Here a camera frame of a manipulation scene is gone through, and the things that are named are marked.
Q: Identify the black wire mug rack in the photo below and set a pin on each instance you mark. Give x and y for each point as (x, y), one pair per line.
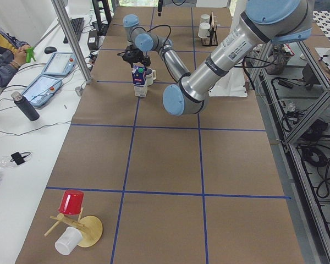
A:
(212, 39)

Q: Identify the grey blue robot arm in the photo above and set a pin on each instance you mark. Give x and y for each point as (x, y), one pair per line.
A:
(261, 22)

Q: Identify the person's hands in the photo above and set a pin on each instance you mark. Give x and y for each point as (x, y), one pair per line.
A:
(20, 54)

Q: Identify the white mug with lettering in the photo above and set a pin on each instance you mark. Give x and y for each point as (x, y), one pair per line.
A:
(205, 18)

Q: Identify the black keyboard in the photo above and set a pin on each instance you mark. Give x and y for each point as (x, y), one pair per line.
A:
(77, 25)

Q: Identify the white ceramic mug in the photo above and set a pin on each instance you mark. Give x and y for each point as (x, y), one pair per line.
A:
(151, 76)

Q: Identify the teach pendant tablet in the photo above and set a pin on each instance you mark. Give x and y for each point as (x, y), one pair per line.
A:
(60, 64)
(41, 90)

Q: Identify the teach pendant tablet far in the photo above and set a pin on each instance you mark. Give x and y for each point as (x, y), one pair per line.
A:
(60, 64)

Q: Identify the black water bottle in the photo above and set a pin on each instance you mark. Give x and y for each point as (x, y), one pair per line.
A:
(25, 106)

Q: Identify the black computer mouse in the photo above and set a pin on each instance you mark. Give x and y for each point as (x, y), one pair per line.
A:
(49, 49)

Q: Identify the white mug on rack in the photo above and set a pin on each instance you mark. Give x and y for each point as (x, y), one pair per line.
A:
(204, 30)

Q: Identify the small black device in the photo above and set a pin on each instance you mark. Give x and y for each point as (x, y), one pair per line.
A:
(20, 157)

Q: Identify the red plastic cup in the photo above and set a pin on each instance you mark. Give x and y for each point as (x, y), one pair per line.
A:
(71, 202)

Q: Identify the green plastic tool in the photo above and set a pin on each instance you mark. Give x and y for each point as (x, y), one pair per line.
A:
(30, 55)

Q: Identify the wooden cup tree stand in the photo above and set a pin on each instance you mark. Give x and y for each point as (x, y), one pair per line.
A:
(90, 227)

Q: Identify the blue white milk carton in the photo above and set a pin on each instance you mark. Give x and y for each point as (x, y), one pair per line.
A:
(139, 81)

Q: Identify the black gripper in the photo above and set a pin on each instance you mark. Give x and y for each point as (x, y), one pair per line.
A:
(139, 55)

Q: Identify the aluminium frame post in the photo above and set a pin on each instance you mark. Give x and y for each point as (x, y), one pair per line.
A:
(64, 21)

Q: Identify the translucent white plastic cup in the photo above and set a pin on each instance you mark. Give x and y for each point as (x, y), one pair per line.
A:
(68, 241)

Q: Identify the teach pendant tablet near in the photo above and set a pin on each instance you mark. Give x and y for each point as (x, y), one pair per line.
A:
(41, 90)

